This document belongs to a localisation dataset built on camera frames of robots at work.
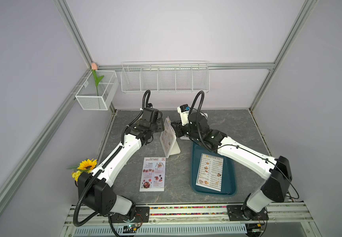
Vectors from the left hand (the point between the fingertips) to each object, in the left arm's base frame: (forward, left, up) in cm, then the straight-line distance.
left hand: (158, 123), depth 80 cm
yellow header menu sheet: (-21, -29, -23) cm, 43 cm away
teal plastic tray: (-26, -39, -24) cm, 52 cm away
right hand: (-4, -7, +5) cm, 10 cm away
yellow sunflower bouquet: (-22, +33, -1) cm, 39 cm away
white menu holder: (-4, -9, -24) cm, 25 cm away
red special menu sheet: (-19, +5, -25) cm, 32 cm away
